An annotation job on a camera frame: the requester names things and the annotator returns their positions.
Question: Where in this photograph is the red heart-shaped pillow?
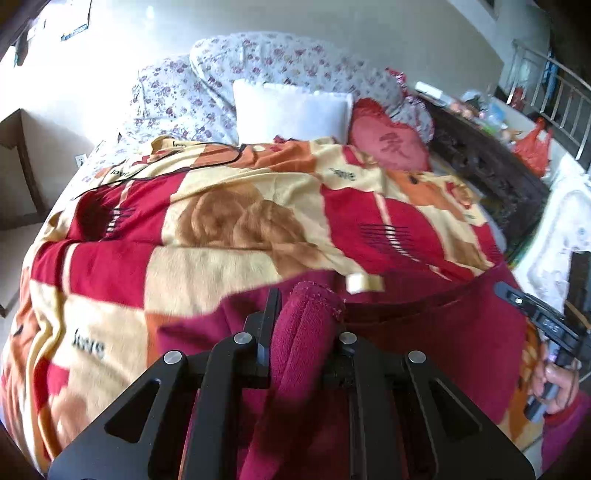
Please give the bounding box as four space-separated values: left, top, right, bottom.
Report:
348 98 432 172

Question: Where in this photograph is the wooden nightstand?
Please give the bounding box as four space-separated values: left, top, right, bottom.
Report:
0 108 52 232

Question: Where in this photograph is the floral quilt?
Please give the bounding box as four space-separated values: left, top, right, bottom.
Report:
131 31 435 148

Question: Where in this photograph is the black cable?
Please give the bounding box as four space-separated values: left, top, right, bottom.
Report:
73 141 260 200

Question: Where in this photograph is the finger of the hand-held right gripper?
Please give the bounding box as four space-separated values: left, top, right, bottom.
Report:
493 281 540 325

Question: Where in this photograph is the floral bed sheet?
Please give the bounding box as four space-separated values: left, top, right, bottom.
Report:
69 134 155 197

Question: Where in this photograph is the white box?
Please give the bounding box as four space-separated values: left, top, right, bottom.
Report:
414 82 447 101

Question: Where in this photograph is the person's right hand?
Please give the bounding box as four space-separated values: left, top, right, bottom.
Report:
530 361 583 416

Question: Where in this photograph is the white pillow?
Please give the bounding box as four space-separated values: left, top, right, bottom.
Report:
232 79 354 144

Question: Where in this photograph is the maroon fleece garment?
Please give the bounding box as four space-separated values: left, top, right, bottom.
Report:
157 263 591 480

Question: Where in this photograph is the person's right forearm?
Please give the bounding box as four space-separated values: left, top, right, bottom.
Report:
541 394 591 468

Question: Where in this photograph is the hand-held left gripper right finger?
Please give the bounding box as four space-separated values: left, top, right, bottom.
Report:
323 330 536 480

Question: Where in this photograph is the red plastic bag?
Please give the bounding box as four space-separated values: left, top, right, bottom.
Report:
512 117 553 178

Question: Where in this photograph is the dark carved wooden furniture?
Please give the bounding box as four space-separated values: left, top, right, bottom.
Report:
416 92 552 264

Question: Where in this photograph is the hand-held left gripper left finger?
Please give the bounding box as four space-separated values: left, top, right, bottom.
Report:
48 288 282 480

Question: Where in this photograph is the metal railing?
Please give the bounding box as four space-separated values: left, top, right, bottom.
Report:
510 39 591 162

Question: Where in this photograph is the printed red orange blanket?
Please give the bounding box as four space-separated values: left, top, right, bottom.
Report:
0 134 546 476

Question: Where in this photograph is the white embroidered cloth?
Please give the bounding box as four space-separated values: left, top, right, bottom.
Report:
508 152 591 315

